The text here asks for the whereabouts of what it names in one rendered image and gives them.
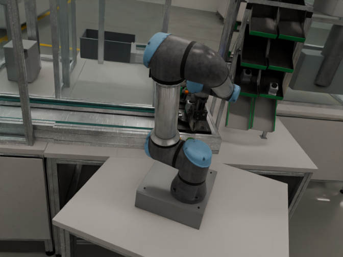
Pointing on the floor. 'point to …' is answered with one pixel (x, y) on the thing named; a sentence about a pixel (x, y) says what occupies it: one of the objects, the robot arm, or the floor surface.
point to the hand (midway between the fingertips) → (193, 127)
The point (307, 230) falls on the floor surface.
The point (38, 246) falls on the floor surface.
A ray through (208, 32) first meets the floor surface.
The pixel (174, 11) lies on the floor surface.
